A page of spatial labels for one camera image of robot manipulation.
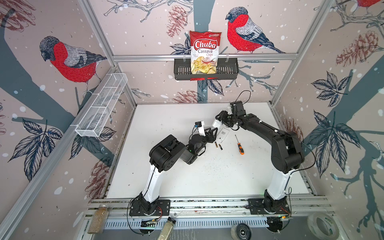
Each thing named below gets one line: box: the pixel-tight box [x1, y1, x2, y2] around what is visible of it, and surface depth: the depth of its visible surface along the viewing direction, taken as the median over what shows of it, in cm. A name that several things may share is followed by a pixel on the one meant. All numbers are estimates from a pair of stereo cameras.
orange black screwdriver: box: [235, 134, 245, 155], surface depth 95 cm
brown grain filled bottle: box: [87, 204, 109, 234], surface depth 69 cm
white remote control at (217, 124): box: [212, 120, 223, 129], surface depth 94 cm
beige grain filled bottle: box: [157, 216, 177, 240], surface depth 66 cm
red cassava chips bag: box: [189, 30, 222, 75], surface depth 86 cm
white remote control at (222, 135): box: [216, 127, 230, 143], surface depth 103 cm
